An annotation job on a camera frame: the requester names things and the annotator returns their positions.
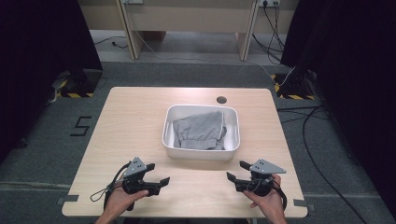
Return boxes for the grey pants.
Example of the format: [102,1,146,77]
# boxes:
[172,110,228,151]

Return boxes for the person's right hand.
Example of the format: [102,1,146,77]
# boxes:
[242,173,285,220]

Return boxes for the long black floor cable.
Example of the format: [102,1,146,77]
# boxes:
[276,105,369,224]

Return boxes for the grey tape strip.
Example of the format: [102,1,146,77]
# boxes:
[56,194,80,206]
[292,199,316,213]

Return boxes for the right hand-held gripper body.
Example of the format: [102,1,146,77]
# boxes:
[234,158,288,198]

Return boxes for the bundle of black cables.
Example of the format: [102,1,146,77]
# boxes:
[251,2,287,64]

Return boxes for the black floor cable with plug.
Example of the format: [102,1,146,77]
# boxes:
[93,35,129,49]

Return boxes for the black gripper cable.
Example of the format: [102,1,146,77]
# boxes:
[90,161,134,213]
[271,178,289,212]

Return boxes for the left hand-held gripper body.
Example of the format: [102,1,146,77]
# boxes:
[120,156,157,198]

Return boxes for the person's left hand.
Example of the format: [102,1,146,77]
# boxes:
[101,181,149,220]

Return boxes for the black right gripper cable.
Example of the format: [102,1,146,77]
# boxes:
[271,178,289,212]

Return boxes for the beige wooden desk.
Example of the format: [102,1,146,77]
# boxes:
[78,0,301,62]

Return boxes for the black stand base striped tape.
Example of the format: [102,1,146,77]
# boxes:
[50,68,104,99]
[270,69,318,101]

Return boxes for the black curtain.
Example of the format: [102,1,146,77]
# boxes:
[0,0,105,164]
[279,0,396,216]

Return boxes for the white plastic bin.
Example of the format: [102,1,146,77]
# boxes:
[161,104,242,161]

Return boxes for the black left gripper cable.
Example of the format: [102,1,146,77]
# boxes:
[90,161,134,213]

